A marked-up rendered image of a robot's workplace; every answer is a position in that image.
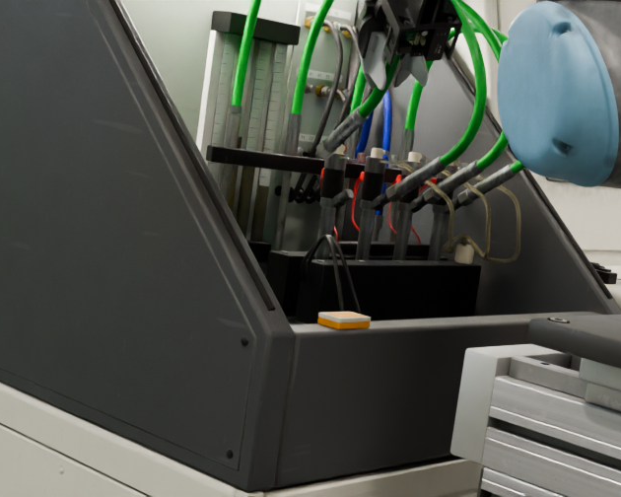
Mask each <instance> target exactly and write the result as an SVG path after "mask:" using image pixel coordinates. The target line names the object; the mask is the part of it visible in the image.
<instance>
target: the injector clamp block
mask: <svg viewBox="0 0 621 497"><path fill-rule="evenodd" d="M307 253H308V252H307V251H283V250H282V251H270V252H269V255H268V262H267V270H266V277H265V278H266V279H267V281H268V283H269V285H270V287H271V289H272V291H273V293H274V295H275V297H276V299H277V301H278V302H279V304H280V306H281V308H282V310H283V312H284V314H285V316H286V317H296V318H295V321H298V322H301V323H305V324H307V323H317V320H318V313H329V312H340V307H339V299H338V291H337V284H336V277H335V271H334V265H333V260H332V255H331V253H330V255H329V259H315V255H314V257H313V259H312V262H311V265H310V273H311V281H310V282H308V273H307V263H308V260H309V259H308V260H307V261H306V264H305V279H304V280H303V281H302V280H301V264H302V261H303V259H304V257H305V256H306V254H307ZM315 254H316V253H315ZM344 257H345V259H346V262H347V265H348V269H349V272H350V275H351V278H352V282H353V285H354V289H355V292H356V296H357V299H358V303H359V307H360V310H361V314H362V315H364V316H367V317H371V320H412V319H433V318H454V317H474V311H475V304H476V298H477V291H478V285H479V278H480V272H481V265H478V264H474V263H471V264H465V263H459V262H456V261H448V259H447V258H446V257H443V256H441V260H428V256H427V255H406V260H392V259H393V255H370V256H369V260H355V259H356V255H355V254H344ZM336 258H337V263H338V269H339V275H340V281H341V288H342V296H343V304H344V312H353V313H356V308H355V304H354V301H353V297H352V294H351V290H350V287H349V283H348V280H347V276H346V273H345V270H344V267H343V264H342V261H341V258H340V255H339V254H336Z"/></svg>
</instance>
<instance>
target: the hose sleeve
mask: <svg viewBox="0 0 621 497"><path fill-rule="evenodd" d="M369 117H370V115H368V116H367V117H363V116H361V115H360V113H359V106H358V107H357V108H356V109H355V110H353V111H352V113H351V114H349V115H348V117H347V118H346V119H345V120H344V121H343V122H342V123H341V124H340V125H339V126H338V127H337V128H336V129H335V130H333V131H332V133H331V134H329V136H328V137H327V138H326V139H325V140H324V142H323V143H324V147H325V148H326V149H327V150H328V151H331V152H333V151H335V150H336V149H337V148H338V147H340V146H341V145H342V144H343V143H344V142H345V140H346V139H347V138H348V137H349V136H351V135H352V134H353V133H354V132H355V131H356V130H357V129H358V128H359V127H360V126H361V125H362V124H363V123H364V122H365V121H366V120H367V119H368V118H369Z"/></svg>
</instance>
